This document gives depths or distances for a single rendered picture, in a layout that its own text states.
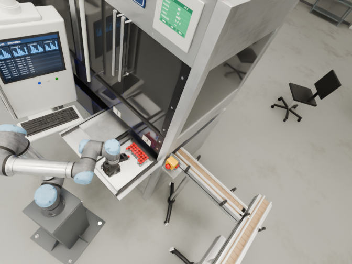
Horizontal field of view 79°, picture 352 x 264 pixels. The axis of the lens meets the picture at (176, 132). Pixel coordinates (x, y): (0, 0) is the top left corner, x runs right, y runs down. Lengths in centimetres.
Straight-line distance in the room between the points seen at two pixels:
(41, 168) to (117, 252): 147
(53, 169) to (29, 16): 93
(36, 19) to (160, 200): 195
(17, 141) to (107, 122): 80
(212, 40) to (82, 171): 78
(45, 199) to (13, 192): 123
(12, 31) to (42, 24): 16
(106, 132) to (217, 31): 123
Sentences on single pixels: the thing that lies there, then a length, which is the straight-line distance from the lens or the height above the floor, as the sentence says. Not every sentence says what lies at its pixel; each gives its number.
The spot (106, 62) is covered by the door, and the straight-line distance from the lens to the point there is 157.
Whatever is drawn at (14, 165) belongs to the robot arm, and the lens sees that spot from 117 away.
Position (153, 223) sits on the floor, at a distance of 247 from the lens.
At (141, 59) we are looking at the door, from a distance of 126.
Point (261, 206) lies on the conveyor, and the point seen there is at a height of 93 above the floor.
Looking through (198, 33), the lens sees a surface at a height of 195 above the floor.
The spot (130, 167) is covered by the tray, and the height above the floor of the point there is 88.
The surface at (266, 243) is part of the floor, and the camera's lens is 294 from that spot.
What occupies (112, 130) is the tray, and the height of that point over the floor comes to 88.
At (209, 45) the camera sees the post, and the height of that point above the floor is 194.
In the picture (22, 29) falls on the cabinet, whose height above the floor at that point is 152.
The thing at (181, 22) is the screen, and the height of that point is 196.
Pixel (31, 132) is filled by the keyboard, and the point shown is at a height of 83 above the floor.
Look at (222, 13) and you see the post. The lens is 87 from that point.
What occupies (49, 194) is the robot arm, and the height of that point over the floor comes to 102.
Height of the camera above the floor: 238
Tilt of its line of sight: 52 degrees down
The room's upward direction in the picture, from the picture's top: 24 degrees clockwise
